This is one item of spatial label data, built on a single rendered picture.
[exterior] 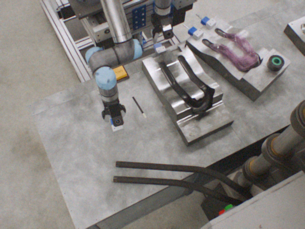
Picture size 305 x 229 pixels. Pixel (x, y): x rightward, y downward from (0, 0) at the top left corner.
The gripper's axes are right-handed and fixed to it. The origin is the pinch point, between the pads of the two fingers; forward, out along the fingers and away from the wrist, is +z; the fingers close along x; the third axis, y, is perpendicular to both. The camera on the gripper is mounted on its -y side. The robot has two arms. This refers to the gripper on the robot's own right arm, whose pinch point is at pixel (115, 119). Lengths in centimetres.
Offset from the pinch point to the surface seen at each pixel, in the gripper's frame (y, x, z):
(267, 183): -51, -49, -10
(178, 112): -6.4, -29.0, -0.2
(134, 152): -13.7, -4.4, 13.0
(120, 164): -18.4, 3.9, 9.7
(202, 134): -17.7, -37.4, 7.1
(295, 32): 22, -111, 6
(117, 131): -2.2, 0.6, 8.9
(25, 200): 5, 73, 93
